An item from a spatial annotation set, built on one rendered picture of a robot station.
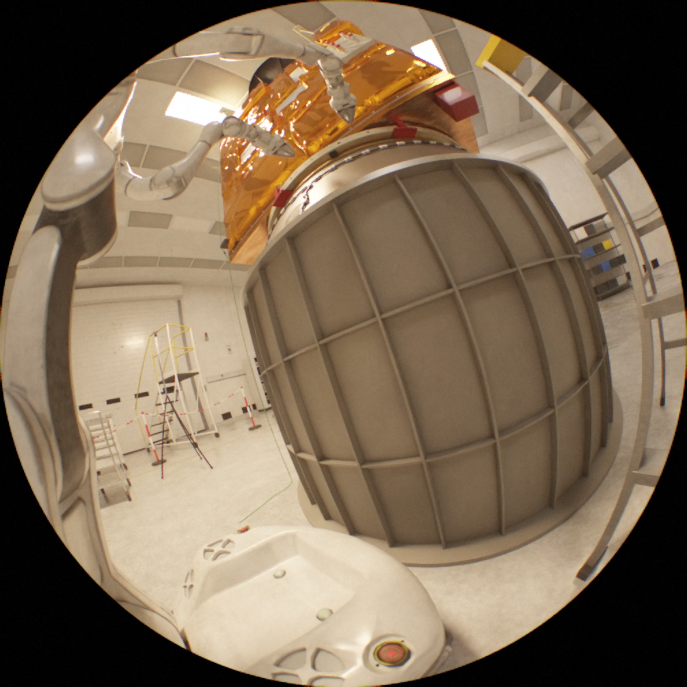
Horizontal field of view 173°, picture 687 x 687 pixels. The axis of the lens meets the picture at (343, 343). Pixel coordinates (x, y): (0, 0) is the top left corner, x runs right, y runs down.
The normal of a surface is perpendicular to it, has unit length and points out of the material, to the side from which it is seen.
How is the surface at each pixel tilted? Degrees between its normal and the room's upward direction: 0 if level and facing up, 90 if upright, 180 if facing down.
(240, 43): 167
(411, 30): 180
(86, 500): 90
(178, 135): 180
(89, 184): 109
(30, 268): 90
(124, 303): 90
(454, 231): 90
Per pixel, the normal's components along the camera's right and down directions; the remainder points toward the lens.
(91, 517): 0.65, -0.29
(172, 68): 0.31, 0.95
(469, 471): -0.35, 0.03
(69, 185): 0.76, 0.00
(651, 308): -0.94, 0.30
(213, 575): 0.52, -0.55
